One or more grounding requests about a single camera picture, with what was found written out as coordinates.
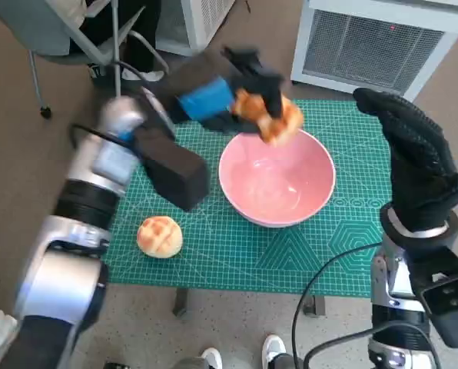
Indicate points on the pink bowl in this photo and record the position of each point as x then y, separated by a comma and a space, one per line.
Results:
275, 184

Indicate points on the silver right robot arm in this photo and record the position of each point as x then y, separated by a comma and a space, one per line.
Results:
394, 284

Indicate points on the round scored toy bread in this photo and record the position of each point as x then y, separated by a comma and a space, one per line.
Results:
160, 236

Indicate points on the person with white shoes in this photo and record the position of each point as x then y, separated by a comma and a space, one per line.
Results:
273, 346

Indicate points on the long braided toy bread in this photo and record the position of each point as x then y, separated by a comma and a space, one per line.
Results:
288, 123

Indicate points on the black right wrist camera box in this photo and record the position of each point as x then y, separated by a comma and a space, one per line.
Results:
452, 307

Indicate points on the white slatted cabinet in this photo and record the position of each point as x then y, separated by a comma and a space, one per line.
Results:
202, 23

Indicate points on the grey office chair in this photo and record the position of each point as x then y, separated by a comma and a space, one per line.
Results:
25, 30

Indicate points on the seated person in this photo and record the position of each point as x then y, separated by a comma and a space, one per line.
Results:
140, 46

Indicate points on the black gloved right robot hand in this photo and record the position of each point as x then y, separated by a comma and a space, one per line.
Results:
417, 161

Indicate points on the green cutting mat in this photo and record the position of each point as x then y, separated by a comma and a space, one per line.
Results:
233, 261

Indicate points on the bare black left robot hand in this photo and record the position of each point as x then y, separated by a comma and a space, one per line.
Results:
206, 98

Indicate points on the white cabinet with mesh front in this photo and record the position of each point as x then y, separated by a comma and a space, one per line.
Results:
367, 46

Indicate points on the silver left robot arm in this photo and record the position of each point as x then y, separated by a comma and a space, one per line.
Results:
79, 200

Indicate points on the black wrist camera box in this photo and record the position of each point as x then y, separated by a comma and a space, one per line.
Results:
175, 169
452, 307

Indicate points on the black metal table leg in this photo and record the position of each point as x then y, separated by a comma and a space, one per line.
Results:
315, 307
181, 303

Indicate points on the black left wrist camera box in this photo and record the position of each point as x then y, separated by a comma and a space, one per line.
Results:
175, 169

